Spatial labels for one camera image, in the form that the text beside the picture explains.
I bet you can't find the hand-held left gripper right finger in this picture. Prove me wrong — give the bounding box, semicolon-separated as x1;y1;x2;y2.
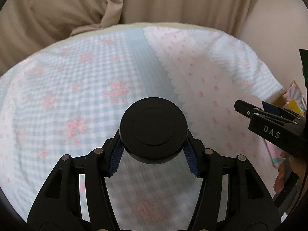
183;135;282;231

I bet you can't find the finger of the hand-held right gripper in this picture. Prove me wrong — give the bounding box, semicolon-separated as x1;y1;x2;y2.
234;99;300;126
262;101;297;119

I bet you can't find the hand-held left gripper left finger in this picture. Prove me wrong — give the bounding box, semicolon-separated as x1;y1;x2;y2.
27;137;126;231

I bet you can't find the pink patterned cardboard box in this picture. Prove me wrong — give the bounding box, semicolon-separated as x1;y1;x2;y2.
281;80;308;117

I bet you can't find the black lidded round jar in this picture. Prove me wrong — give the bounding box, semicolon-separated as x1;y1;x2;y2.
119;97;188;166

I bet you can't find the person's right hand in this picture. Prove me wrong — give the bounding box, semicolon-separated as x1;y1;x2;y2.
273;150;301;195

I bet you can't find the pink patterned box lid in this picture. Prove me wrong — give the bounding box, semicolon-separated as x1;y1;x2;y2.
263;136;290;169

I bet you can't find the checked floral bed sheet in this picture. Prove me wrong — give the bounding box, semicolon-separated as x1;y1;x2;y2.
0;23;284;224

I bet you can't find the beige curtain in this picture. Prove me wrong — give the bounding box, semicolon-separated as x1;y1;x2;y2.
0;0;124;71
120;0;260;37

